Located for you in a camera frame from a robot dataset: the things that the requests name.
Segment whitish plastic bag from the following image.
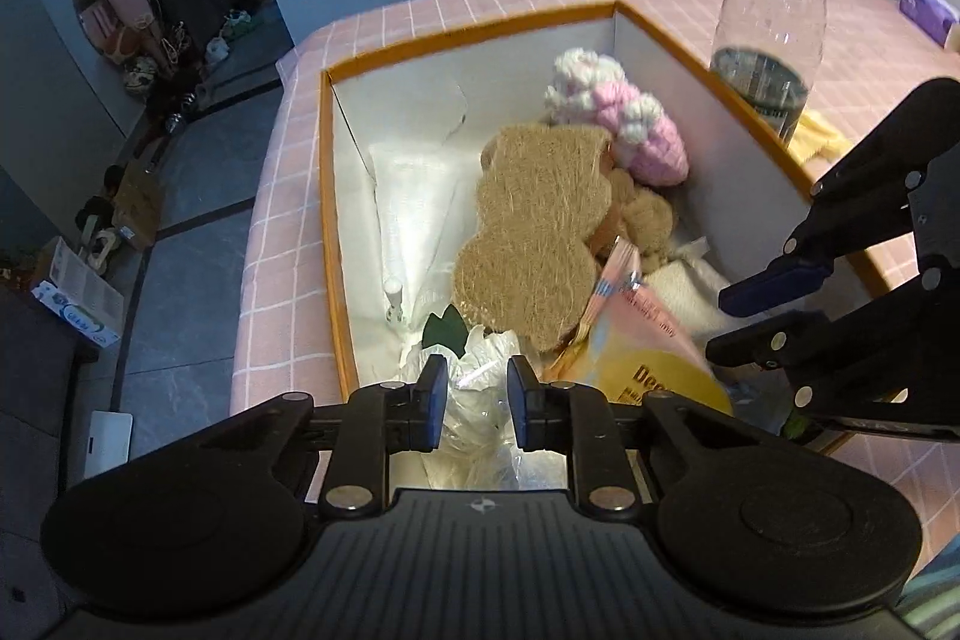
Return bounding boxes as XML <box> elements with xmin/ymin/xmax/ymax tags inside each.
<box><xmin>397</xmin><ymin>325</ymin><xmax>571</xmax><ymax>491</ymax></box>

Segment white round pad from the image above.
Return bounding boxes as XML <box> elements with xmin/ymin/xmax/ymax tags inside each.
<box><xmin>641</xmin><ymin>257</ymin><xmax>740</xmax><ymax>348</ymax></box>

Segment pink bag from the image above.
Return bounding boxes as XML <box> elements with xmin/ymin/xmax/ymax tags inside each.
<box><xmin>79</xmin><ymin>0</ymin><xmax>158</xmax><ymax>64</ymax></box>

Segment yellow cloth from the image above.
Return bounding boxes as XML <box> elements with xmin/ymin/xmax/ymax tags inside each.
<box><xmin>791</xmin><ymin>111</ymin><xmax>856</xmax><ymax>165</ymax></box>

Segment purple tissue pack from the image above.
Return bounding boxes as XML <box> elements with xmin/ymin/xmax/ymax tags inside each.
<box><xmin>900</xmin><ymin>0</ymin><xmax>960</xmax><ymax>47</ymax></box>

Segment white plastic package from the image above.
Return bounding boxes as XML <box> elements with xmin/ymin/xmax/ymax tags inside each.
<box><xmin>334</xmin><ymin>74</ymin><xmax>481</xmax><ymax>348</ymax></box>

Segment pink white crochet toy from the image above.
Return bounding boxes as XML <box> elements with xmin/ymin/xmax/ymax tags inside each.
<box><xmin>544</xmin><ymin>49</ymin><xmax>689</xmax><ymax>187</ymax></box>

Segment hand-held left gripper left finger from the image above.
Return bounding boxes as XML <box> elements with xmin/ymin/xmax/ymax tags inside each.
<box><xmin>202</xmin><ymin>353</ymin><xmax>451</xmax><ymax>521</ymax></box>

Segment white flat device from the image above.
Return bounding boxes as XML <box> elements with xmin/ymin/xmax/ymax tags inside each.
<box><xmin>84</xmin><ymin>410</ymin><xmax>134</xmax><ymax>480</ymax></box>

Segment brown bear-shaped sponge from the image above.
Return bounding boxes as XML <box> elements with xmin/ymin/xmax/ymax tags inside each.
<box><xmin>452</xmin><ymin>122</ymin><xmax>614</xmax><ymax>352</ymax></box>

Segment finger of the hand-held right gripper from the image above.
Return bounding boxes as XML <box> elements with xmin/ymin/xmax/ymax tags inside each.
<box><xmin>705</xmin><ymin>270</ymin><xmax>953</xmax><ymax>414</ymax></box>
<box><xmin>718</xmin><ymin>77</ymin><xmax>960</xmax><ymax>319</ymax></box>

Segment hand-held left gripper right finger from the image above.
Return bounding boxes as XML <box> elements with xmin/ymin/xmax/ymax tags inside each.
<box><xmin>506</xmin><ymin>353</ymin><xmax>751</xmax><ymax>521</ymax></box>

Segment yellow pink snack packet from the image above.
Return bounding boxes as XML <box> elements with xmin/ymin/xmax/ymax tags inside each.
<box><xmin>555</xmin><ymin>235</ymin><xmax>736</xmax><ymax>416</ymax></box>

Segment brown cardboard box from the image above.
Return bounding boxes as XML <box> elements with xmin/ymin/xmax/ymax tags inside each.
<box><xmin>112</xmin><ymin>160</ymin><xmax>166</xmax><ymax>251</ymax></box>

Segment clear plastic water bottle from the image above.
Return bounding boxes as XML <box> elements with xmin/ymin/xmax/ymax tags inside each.
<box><xmin>709</xmin><ymin>0</ymin><xmax>828</xmax><ymax>150</ymax></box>

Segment pink checkered tablecloth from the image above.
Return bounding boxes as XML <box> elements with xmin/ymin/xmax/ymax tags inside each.
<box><xmin>229</xmin><ymin>0</ymin><xmax>960</xmax><ymax>581</ymax></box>

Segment white blue carton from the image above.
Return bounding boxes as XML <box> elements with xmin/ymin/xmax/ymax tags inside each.
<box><xmin>31</xmin><ymin>235</ymin><xmax>125</xmax><ymax>348</ymax></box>

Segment dark green leaf-shaped item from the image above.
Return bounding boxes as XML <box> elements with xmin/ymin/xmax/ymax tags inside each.
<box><xmin>421</xmin><ymin>304</ymin><xmax>470</xmax><ymax>352</ymax></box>

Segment brown fuzzy sponge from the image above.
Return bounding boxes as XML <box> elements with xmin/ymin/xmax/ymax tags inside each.
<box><xmin>589</xmin><ymin>164</ymin><xmax>676</xmax><ymax>262</ymax></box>

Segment orange cardboard box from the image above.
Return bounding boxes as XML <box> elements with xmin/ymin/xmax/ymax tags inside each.
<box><xmin>319</xmin><ymin>0</ymin><xmax>912</xmax><ymax>457</ymax></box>

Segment teal striped clothing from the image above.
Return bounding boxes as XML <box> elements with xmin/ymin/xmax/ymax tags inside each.
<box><xmin>892</xmin><ymin>550</ymin><xmax>960</xmax><ymax>640</ymax></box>

